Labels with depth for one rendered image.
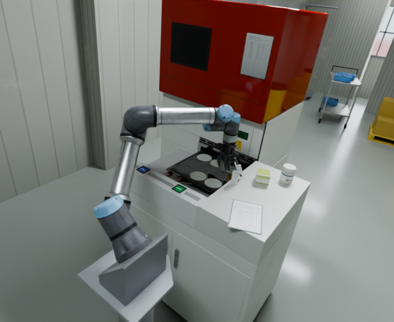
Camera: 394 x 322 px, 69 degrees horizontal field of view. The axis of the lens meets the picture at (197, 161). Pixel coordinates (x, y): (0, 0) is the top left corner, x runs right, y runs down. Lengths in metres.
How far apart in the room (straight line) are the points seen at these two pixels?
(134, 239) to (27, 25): 2.19
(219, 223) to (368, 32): 7.41
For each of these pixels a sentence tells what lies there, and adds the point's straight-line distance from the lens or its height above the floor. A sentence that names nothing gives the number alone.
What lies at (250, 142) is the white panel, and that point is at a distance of 1.81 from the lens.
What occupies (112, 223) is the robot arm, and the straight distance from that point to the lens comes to 1.13.
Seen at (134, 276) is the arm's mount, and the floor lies 0.94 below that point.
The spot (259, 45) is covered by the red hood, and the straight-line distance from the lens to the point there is 1.64.
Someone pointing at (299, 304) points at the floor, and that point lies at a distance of 2.39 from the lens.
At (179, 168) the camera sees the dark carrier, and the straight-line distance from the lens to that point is 1.76.
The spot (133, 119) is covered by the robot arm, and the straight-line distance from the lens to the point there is 1.24.
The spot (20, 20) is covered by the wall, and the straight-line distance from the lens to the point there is 2.88.
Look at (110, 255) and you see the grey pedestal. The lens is 1.34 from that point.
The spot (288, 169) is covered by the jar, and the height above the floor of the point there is 1.06.
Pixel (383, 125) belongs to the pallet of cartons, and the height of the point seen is 0.30.
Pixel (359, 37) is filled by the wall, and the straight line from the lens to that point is 8.36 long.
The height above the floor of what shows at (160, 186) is 0.96.
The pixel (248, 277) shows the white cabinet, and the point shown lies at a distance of 1.43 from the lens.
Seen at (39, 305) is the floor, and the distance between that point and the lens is 2.30.
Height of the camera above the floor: 1.80
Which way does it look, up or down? 29 degrees down
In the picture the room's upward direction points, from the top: 6 degrees clockwise
